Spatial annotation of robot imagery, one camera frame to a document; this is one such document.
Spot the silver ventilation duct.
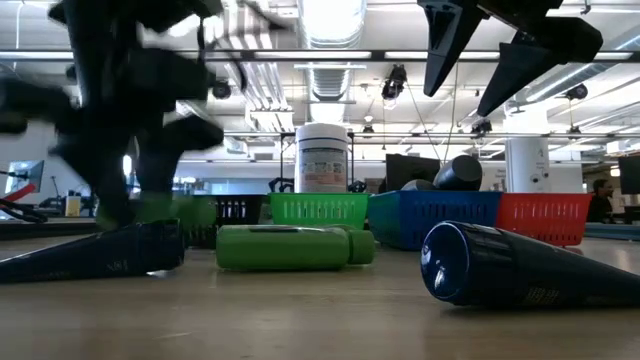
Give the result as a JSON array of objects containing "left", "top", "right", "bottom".
[{"left": 298, "top": 0, "right": 369, "bottom": 104}]

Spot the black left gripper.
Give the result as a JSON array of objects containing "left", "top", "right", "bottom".
[{"left": 47, "top": 0, "right": 226, "bottom": 229}]

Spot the black plastic basket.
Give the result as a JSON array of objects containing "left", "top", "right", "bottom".
[{"left": 187, "top": 193, "right": 271, "bottom": 250}]

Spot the green plastic basket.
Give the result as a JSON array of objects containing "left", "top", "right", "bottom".
[{"left": 268, "top": 192, "right": 371, "bottom": 231}]

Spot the grey monitor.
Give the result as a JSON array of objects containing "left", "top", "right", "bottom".
[{"left": 5, "top": 159, "right": 45, "bottom": 194}]

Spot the dark monitor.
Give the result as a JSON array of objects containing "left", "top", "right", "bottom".
[{"left": 618, "top": 155, "right": 640, "bottom": 196}]

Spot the navy blue cream tube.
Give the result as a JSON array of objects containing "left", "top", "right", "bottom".
[
  {"left": 0, "top": 218, "right": 186, "bottom": 285},
  {"left": 419, "top": 220, "right": 640, "bottom": 309}
]

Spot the blue plastic basket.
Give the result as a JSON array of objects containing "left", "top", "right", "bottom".
[{"left": 368, "top": 189, "right": 503, "bottom": 252}]

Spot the yellow box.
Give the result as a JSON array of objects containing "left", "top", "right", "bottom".
[{"left": 64, "top": 194, "right": 84, "bottom": 218}]

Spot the long hanging light fixture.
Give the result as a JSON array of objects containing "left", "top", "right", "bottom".
[{"left": 0, "top": 48, "right": 636, "bottom": 63}]

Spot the person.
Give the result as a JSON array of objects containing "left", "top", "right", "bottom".
[{"left": 585, "top": 178, "right": 622, "bottom": 225}]

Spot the white round pillar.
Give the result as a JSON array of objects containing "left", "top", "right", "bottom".
[{"left": 504, "top": 137, "right": 552, "bottom": 194}]

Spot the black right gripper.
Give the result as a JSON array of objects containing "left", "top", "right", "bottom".
[{"left": 417, "top": 0, "right": 605, "bottom": 119}]

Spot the red bar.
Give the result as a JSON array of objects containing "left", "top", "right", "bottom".
[{"left": 0, "top": 183, "right": 38, "bottom": 204}]

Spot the black monitor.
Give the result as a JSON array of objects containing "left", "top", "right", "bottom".
[{"left": 384, "top": 153, "right": 442, "bottom": 194}]

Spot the red plastic basket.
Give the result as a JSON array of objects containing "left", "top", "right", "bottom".
[{"left": 494, "top": 192, "right": 595, "bottom": 249}]

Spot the white wipes canister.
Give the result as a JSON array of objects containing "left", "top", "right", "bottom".
[{"left": 293, "top": 122, "right": 350, "bottom": 195}]

